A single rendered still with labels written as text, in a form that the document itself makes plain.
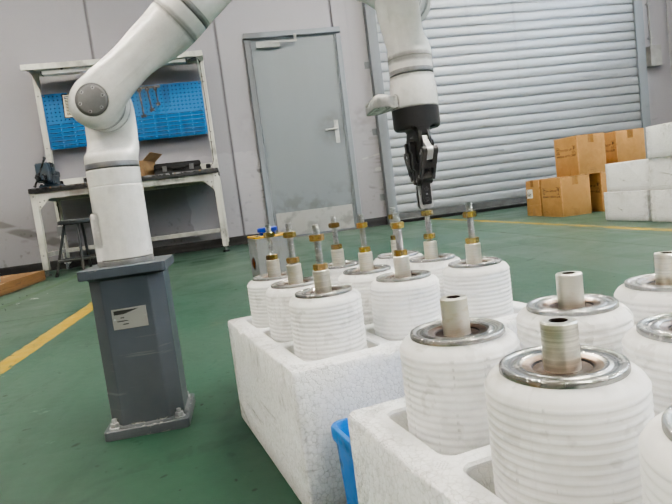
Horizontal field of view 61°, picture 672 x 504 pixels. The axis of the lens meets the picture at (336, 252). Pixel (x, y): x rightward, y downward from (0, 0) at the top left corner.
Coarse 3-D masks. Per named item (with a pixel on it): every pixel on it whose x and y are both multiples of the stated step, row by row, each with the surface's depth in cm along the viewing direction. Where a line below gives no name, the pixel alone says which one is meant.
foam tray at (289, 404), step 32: (512, 320) 76; (256, 352) 82; (288, 352) 74; (352, 352) 70; (384, 352) 70; (256, 384) 85; (288, 384) 68; (320, 384) 66; (352, 384) 68; (384, 384) 69; (256, 416) 89; (288, 416) 70; (320, 416) 66; (288, 448) 73; (320, 448) 67; (288, 480) 75; (320, 480) 67
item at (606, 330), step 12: (528, 312) 50; (612, 312) 47; (624, 312) 47; (516, 324) 52; (528, 324) 49; (588, 324) 46; (600, 324) 46; (612, 324) 46; (624, 324) 46; (528, 336) 49; (540, 336) 48; (588, 336) 46; (600, 336) 46; (612, 336) 46; (612, 348) 46
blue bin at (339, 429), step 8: (336, 424) 64; (344, 424) 65; (336, 432) 62; (344, 432) 65; (336, 440) 62; (344, 440) 60; (344, 448) 60; (344, 456) 62; (344, 464) 62; (352, 464) 60; (344, 472) 63; (352, 472) 60; (344, 480) 64; (352, 480) 61; (352, 488) 61; (352, 496) 62
